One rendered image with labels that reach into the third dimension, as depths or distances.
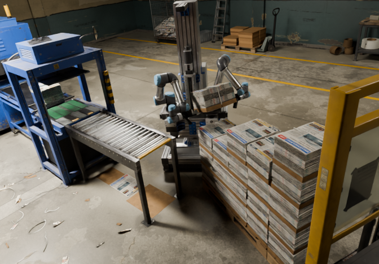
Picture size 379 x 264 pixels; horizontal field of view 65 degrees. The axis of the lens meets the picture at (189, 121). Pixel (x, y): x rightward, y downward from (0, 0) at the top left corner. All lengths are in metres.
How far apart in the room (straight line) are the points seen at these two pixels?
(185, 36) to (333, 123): 2.36
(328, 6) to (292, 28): 1.11
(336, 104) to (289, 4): 8.20
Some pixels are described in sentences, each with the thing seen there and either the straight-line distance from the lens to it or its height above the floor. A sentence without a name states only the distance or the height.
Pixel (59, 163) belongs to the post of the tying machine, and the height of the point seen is 0.36.
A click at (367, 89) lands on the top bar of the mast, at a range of 1.53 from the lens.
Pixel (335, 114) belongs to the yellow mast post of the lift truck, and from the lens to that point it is 1.46.
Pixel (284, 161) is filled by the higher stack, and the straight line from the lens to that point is 2.15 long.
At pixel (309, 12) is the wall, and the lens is 9.34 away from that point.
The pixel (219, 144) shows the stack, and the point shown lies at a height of 0.83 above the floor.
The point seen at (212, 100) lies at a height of 1.14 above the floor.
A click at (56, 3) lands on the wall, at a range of 12.04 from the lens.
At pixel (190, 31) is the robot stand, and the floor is 1.73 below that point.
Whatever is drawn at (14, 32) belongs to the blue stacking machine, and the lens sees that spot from 5.99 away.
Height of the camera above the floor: 2.37
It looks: 27 degrees down
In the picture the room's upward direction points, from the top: 5 degrees counter-clockwise
